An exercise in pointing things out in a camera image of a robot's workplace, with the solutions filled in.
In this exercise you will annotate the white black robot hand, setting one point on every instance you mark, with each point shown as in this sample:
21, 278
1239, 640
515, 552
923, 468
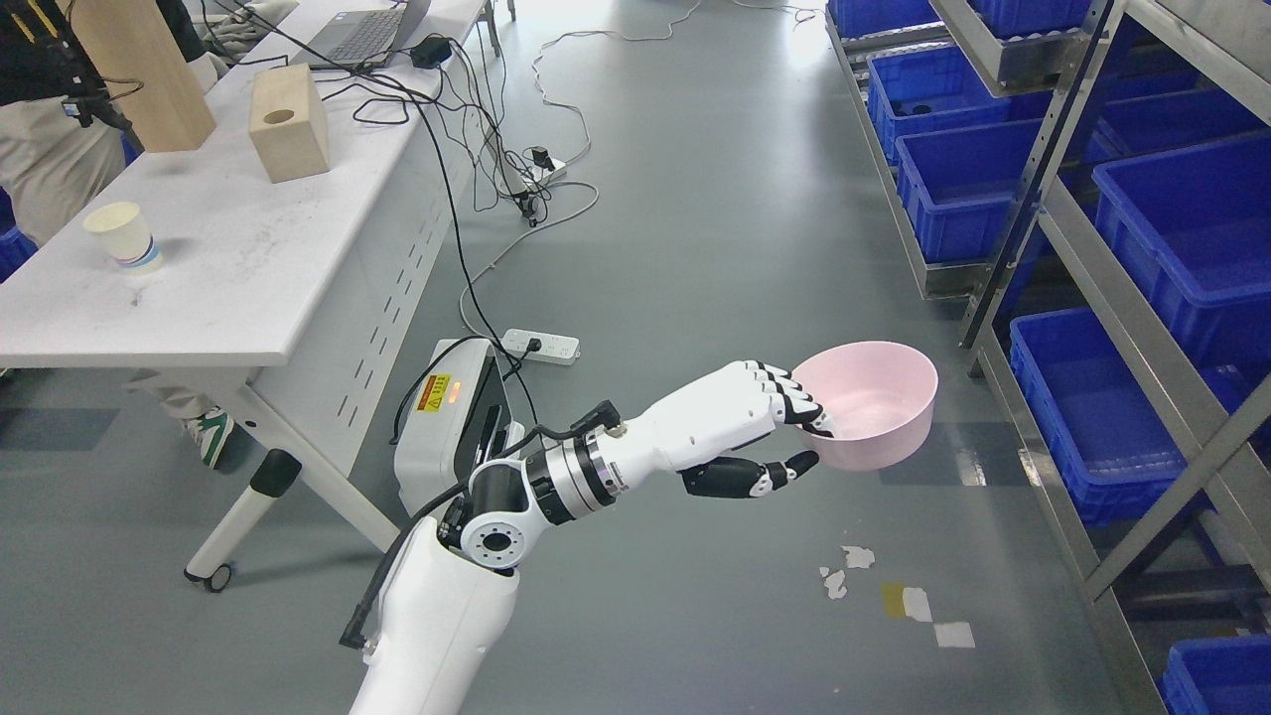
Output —
693, 431

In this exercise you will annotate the person in beige trousers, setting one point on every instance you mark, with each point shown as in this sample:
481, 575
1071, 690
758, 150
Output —
51, 168

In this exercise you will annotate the black power adapter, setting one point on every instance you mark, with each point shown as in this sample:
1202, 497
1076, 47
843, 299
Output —
431, 52

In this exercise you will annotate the tall wooden block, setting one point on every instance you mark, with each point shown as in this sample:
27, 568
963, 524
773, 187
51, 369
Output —
130, 42

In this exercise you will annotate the white power strip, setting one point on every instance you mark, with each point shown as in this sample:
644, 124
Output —
526, 177
541, 346

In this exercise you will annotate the paper cup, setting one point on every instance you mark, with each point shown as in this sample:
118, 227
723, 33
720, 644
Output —
123, 232

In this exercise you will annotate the white grey computer unit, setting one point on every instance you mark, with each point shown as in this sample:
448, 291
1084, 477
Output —
458, 418

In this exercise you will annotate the steel shelf rack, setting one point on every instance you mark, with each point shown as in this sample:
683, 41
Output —
1228, 42

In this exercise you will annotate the grey laptop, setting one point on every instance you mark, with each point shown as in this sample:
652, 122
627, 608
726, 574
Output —
363, 40

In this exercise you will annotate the small wooden block with hole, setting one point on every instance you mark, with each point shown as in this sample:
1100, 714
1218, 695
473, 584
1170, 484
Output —
288, 124

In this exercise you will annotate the white desk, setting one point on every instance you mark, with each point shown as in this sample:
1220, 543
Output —
285, 303

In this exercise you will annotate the pink plastic bowl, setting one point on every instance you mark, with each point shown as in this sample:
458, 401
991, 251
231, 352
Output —
879, 397

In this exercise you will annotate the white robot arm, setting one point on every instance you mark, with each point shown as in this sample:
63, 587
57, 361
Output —
446, 588

